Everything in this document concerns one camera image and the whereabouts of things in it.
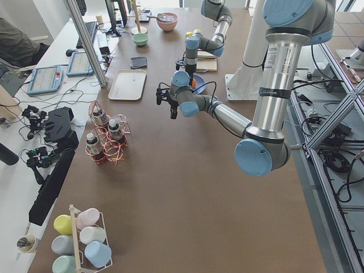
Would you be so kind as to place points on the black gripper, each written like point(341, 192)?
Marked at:
point(172, 104)
point(190, 69)

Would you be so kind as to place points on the blue plate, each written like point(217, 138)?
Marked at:
point(200, 85)

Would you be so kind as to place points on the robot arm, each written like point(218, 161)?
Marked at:
point(218, 12)
point(283, 28)

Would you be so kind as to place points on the bamboo cutting board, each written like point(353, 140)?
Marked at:
point(206, 62)

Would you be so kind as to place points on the cream rabbit tray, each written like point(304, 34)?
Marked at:
point(127, 85)

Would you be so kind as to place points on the pink bowl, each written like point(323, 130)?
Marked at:
point(167, 21)

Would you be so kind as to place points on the grey folded cloth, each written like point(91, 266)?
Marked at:
point(138, 62)

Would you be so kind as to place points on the green bowl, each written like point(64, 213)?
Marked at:
point(140, 39)

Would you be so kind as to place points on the tea bottle lower left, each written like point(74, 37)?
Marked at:
point(115, 132)

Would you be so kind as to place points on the tea bottle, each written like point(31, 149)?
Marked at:
point(94, 148)
point(115, 132)
point(100, 118)

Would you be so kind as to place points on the wooden stand round base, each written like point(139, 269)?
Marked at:
point(138, 29)

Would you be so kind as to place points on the tea bottle upper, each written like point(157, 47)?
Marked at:
point(100, 118)

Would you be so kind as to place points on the tea bottle lower right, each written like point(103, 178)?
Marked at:
point(94, 148)

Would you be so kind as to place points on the teach pendant right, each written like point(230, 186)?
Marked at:
point(79, 65)

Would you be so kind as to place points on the teach pendant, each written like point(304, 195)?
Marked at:
point(79, 65)
point(45, 80)

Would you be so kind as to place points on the teach pendant left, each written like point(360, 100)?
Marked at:
point(45, 80)

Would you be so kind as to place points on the pink cup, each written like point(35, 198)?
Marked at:
point(87, 218)

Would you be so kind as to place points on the white cup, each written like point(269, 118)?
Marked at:
point(92, 233)

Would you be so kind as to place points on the yellow cup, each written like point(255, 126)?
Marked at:
point(63, 224)

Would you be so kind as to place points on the blue cup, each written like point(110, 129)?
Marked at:
point(98, 253)

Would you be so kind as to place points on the grey cup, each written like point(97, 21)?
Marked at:
point(63, 245)

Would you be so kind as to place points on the pale green cup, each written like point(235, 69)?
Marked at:
point(64, 264)

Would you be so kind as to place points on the paper cup with tools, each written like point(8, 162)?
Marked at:
point(27, 244)

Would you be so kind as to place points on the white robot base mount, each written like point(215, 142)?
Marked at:
point(245, 83)

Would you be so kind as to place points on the copper wire bottle rack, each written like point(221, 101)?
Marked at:
point(112, 149)

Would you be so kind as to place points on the aluminium frame post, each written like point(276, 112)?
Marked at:
point(84, 36)

